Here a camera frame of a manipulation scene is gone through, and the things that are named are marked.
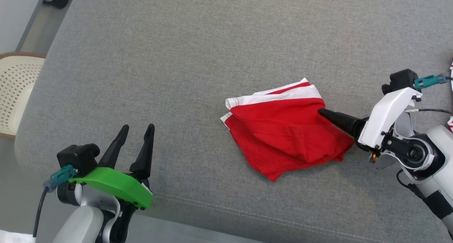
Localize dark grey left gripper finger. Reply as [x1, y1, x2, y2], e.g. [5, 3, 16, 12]
[97, 124, 130, 169]
[129, 124, 155, 180]

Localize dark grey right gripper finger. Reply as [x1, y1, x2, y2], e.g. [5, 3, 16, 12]
[318, 108, 369, 129]
[320, 113, 362, 138]

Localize cream perforated laundry basket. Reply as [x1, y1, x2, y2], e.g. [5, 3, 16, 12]
[0, 52, 46, 140]

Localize red white striped t-shirt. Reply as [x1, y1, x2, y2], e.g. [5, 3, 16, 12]
[447, 61, 453, 134]

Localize grey metal cart frame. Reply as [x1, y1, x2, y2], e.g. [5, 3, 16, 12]
[15, 0, 79, 53]

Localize white tape flag on cable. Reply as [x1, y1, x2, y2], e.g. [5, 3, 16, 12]
[0, 230, 36, 243]

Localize red shorts with white stripe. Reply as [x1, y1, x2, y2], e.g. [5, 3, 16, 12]
[220, 78, 355, 182]

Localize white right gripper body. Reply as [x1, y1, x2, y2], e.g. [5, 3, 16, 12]
[357, 87, 423, 151]

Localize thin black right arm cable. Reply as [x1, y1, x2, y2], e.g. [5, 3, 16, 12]
[405, 108, 453, 114]

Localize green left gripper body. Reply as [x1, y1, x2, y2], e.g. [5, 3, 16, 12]
[68, 166, 153, 211]

